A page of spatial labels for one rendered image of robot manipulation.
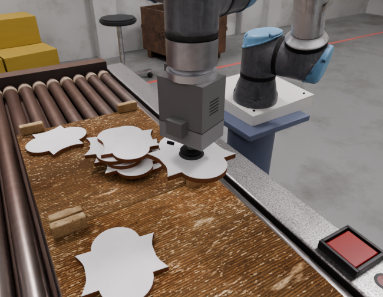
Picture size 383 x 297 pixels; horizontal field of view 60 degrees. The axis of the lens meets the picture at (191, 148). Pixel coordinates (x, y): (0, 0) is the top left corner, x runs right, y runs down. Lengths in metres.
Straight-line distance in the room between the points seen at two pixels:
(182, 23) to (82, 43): 4.52
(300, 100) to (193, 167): 0.73
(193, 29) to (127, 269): 0.36
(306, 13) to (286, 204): 0.49
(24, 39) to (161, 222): 3.69
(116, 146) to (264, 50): 0.53
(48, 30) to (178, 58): 4.39
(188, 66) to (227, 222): 0.30
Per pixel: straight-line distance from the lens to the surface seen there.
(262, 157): 1.20
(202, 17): 0.45
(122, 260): 0.56
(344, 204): 2.27
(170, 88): 0.50
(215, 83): 0.49
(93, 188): 0.72
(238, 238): 0.59
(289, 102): 1.17
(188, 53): 0.46
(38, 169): 0.82
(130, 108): 1.02
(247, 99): 1.09
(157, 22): 4.54
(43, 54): 3.87
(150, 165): 0.72
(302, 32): 0.96
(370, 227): 2.17
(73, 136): 0.90
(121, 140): 0.77
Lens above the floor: 1.37
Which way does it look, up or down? 32 degrees down
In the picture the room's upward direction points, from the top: straight up
